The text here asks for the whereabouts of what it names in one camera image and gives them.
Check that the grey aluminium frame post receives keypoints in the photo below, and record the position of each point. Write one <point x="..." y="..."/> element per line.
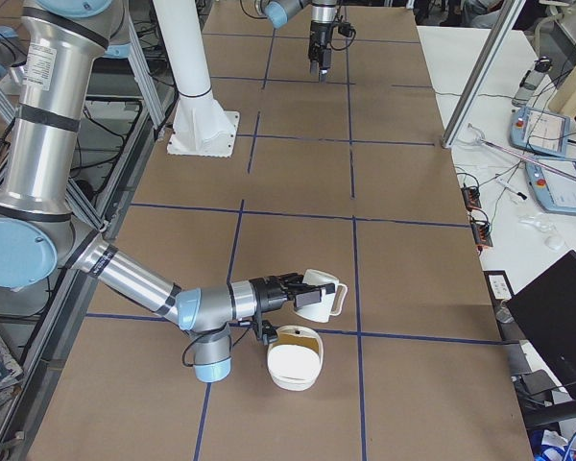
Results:
<point x="496" y="37"/>

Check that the far teach pendant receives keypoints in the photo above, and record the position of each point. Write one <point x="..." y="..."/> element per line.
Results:
<point x="540" y="132"/>

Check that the orange circuit board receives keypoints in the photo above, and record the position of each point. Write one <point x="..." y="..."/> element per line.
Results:
<point x="481" y="231"/>
<point x="471" y="197"/>

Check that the teach pendant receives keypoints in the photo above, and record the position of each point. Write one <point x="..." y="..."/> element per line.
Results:
<point x="561" y="185"/>
<point x="540" y="132"/>

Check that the black laptop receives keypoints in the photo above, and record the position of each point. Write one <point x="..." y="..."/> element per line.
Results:
<point x="545" y="311"/>

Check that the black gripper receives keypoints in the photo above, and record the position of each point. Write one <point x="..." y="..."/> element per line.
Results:
<point x="265" y="295"/>
<point x="318" y="35"/>

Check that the white oval bowl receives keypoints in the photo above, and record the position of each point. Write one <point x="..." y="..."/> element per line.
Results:
<point x="295" y="359"/>

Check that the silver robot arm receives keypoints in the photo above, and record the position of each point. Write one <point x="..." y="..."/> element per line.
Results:
<point x="324" y="19"/>
<point x="39" y="232"/>

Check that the orange circuit board near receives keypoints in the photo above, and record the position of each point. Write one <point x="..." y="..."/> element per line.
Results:
<point x="481" y="231"/>

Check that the white ribbed HOME mug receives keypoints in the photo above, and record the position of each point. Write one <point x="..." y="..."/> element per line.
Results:
<point x="321" y="305"/>

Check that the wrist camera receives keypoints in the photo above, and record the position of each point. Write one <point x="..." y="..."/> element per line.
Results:
<point x="346" y="29"/>
<point x="265" y="332"/>

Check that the white pedestal base plate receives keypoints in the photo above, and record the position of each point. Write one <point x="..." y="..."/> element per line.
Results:
<point x="191" y="137"/>

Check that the white pedestal column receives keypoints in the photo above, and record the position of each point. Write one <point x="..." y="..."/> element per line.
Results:
<point x="180" y="28"/>

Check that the orange circuit board far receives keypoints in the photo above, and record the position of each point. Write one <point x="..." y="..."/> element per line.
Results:
<point x="471" y="197"/>

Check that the near teach pendant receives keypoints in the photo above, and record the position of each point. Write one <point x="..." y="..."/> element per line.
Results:
<point x="561" y="185"/>

